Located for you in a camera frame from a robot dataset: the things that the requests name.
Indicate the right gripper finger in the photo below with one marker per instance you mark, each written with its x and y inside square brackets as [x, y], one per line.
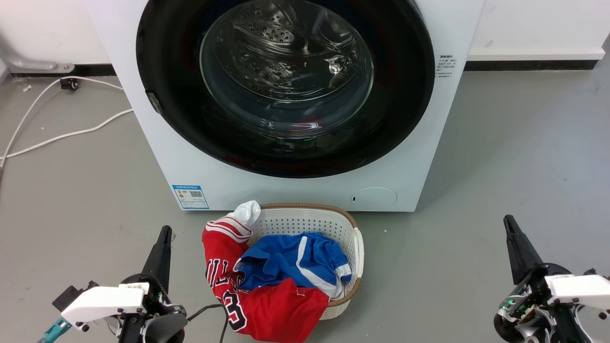
[520, 252]

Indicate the perforated steel washer drum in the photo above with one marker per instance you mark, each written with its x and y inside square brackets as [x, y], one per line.
[286, 62]

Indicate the round black glass washer door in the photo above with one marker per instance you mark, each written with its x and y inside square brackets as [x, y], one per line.
[405, 95]

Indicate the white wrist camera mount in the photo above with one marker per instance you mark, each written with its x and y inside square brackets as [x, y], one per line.
[579, 288]
[102, 302]

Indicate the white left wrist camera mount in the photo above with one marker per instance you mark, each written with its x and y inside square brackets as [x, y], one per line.
[102, 302]

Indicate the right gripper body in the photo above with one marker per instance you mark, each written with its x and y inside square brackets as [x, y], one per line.
[522, 314]

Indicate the blue shorts with white stripe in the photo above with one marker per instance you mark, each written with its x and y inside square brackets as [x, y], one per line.
[281, 259]

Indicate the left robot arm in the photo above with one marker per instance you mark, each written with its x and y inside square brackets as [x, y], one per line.
[129, 331]

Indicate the round white filter cover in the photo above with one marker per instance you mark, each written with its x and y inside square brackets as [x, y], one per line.
[374, 198]

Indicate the metal door hinge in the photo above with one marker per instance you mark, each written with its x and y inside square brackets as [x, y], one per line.
[154, 102]

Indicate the red basketball jersey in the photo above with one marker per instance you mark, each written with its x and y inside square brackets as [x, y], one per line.
[281, 309]

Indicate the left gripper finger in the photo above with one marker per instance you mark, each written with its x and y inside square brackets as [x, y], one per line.
[161, 257]

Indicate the blue energy label sticker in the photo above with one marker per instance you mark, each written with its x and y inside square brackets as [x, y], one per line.
[190, 197]

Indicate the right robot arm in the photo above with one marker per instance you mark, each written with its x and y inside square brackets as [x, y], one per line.
[569, 328]

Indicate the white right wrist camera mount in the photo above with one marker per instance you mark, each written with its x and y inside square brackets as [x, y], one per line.
[579, 288]

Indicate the white perforated laundry basket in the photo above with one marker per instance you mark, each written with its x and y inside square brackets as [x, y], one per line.
[305, 223]

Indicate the white front-load washing machine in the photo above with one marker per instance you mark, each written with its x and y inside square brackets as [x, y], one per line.
[157, 157]

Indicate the black text sticker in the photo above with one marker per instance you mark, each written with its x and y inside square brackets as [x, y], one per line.
[446, 66]

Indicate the small white cloth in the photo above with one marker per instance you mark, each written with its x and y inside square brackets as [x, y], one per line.
[248, 212]

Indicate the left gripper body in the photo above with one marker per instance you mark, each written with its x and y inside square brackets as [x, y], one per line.
[164, 328]

